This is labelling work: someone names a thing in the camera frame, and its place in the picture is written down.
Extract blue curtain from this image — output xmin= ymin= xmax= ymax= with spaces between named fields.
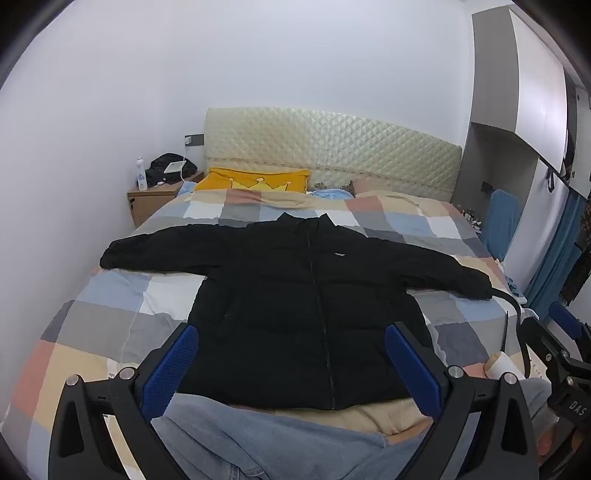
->
xmin=524 ymin=189 xmax=589 ymax=306

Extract cream quilted headboard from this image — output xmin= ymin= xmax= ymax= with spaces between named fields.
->
xmin=203 ymin=107 xmax=463 ymax=203

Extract dark patterned garment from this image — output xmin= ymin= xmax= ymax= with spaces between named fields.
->
xmin=558 ymin=194 xmax=591 ymax=306

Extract checked patchwork quilt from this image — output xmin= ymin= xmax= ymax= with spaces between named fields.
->
xmin=16 ymin=187 xmax=532 ymax=467

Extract light blue cloth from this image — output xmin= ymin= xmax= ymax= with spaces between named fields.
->
xmin=308 ymin=187 xmax=354 ymax=200

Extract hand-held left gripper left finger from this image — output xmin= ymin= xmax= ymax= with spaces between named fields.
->
xmin=48 ymin=322 xmax=200 ymax=480

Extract black white patterned cloth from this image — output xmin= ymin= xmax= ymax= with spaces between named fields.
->
xmin=461 ymin=207 xmax=484 ymax=232

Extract yellow crown pillow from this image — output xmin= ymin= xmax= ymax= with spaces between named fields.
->
xmin=194 ymin=167 xmax=311 ymax=195

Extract blue denim jeans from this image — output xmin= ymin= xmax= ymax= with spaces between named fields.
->
xmin=151 ymin=377 xmax=552 ymax=480

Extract wooden nightstand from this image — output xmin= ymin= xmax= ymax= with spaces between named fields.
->
xmin=127 ymin=171 xmax=205 ymax=228

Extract cream cylindrical object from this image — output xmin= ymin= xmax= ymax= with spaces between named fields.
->
xmin=482 ymin=351 xmax=525 ymax=381

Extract black strap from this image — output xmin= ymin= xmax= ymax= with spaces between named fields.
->
xmin=489 ymin=287 xmax=532 ymax=380

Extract blue towel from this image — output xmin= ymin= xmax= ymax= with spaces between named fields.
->
xmin=480 ymin=188 xmax=520 ymax=265

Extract black puffer jacket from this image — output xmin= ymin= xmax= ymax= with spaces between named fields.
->
xmin=99 ymin=210 xmax=494 ymax=411

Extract white charging cable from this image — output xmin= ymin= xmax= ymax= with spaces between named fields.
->
xmin=179 ymin=142 xmax=200 ymax=184

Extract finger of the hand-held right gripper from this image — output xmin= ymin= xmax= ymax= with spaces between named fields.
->
xmin=548 ymin=302 xmax=591 ymax=358
xmin=519 ymin=318 xmax=584 ymax=398

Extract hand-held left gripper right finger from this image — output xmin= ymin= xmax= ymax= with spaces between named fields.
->
xmin=385 ymin=322 xmax=541 ymax=480

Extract black bag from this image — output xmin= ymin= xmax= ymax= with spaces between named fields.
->
xmin=145 ymin=153 xmax=198 ymax=186

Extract grey white wardrobe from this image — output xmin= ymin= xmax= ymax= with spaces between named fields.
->
xmin=450 ymin=7 xmax=591 ymax=289

